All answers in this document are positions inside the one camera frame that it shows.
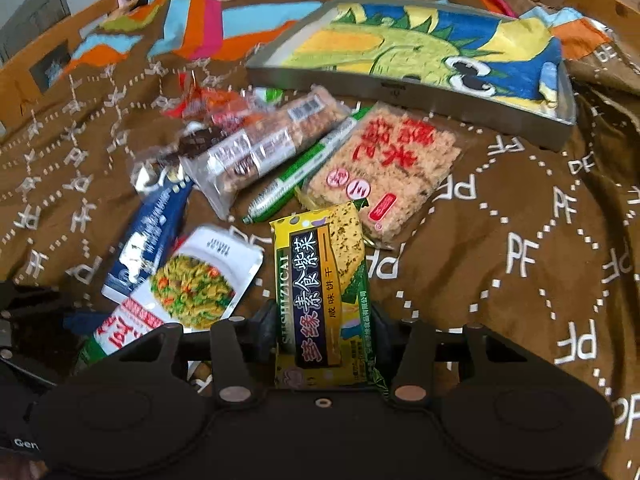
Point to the metal tray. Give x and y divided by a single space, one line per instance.
400 92

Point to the blue snack packet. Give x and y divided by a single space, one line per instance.
150 235

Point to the dinosaur print cloth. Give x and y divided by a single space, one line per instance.
415 45

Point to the brown printed blanket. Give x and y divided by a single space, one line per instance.
500 220

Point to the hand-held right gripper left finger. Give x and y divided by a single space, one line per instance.
265 332

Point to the yellow cracker packet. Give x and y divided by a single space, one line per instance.
320 280

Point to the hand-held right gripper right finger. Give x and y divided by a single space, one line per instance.
382 332

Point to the clear rice cracker packet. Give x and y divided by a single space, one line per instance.
390 170

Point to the green sausage stick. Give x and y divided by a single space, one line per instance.
300 170

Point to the clear peanut bar packet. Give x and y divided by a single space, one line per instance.
260 150

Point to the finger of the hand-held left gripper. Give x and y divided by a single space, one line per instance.
35 310

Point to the white pouch with red label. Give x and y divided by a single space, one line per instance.
200 280

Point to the orange snack packet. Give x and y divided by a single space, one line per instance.
210 97

